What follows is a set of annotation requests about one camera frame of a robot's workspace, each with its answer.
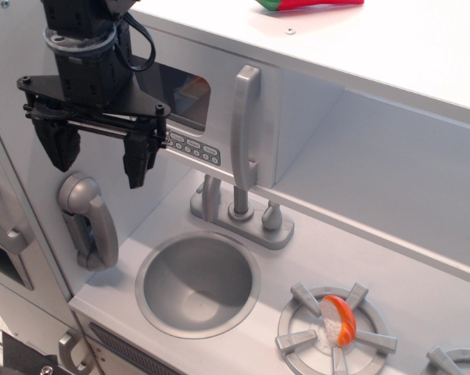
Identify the grey toy faucet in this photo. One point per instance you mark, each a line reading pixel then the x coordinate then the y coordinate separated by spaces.
pixel 232 209

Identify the white toy microwave door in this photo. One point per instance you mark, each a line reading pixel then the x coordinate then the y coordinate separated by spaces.
pixel 197 81

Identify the grey oven door handle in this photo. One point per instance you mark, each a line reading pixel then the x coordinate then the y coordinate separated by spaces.
pixel 66 344

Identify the grey toy wall phone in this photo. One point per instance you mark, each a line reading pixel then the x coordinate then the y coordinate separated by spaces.
pixel 89 222

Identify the grey microwave door handle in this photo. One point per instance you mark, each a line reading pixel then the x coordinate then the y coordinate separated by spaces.
pixel 246 96

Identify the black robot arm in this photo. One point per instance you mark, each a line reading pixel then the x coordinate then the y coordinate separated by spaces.
pixel 89 28

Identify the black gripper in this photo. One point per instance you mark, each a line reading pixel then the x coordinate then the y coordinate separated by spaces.
pixel 95 95

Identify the silver round sink bowl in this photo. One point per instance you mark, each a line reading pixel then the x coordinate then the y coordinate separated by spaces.
pixel 198 285

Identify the grey stove burner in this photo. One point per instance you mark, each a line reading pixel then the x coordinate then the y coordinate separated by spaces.
pixel 452 361
pixel 303 343

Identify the white toy kitchen cabinet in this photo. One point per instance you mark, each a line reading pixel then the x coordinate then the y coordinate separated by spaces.
pixel 373 167

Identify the salmon sushi toy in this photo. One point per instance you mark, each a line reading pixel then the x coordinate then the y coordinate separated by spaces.
pixel 340 322

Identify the red green toy pepper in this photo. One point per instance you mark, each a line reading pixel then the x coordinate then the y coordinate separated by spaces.
pixel 283 5

